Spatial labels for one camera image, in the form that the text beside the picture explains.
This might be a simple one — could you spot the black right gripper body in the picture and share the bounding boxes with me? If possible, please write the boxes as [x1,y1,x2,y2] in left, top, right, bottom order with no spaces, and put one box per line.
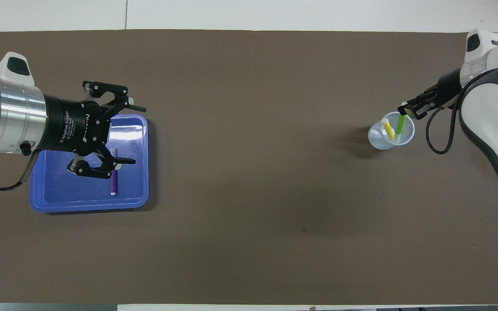
[424,70,464,111]

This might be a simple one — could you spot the yellow pen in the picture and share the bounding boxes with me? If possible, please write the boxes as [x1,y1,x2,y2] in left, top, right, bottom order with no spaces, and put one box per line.
[381,118,396,140]

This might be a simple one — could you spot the blue plastic tray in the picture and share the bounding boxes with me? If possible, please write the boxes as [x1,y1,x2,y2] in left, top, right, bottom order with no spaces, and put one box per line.
[29,114,150,213]

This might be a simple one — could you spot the brown table mat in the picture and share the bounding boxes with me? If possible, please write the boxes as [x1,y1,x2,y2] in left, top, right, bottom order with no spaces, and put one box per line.
[0,29,498,305]

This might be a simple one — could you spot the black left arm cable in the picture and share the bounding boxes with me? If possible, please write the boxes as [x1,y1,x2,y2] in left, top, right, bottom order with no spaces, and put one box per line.
[0,149,38,192]

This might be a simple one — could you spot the purple pen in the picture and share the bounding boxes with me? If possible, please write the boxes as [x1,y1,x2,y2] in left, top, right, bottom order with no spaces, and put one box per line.
[110,149,119,196]

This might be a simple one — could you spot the translucent plastic cup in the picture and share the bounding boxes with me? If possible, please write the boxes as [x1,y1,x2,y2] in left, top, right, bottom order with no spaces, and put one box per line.
[367,111,415,151]

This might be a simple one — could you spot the green pen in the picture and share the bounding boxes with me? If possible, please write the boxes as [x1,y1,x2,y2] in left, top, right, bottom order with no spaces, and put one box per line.
[394,114,407,143]

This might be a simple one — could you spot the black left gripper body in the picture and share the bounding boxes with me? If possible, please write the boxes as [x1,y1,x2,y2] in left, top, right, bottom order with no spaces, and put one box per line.
[44,95,112,155]

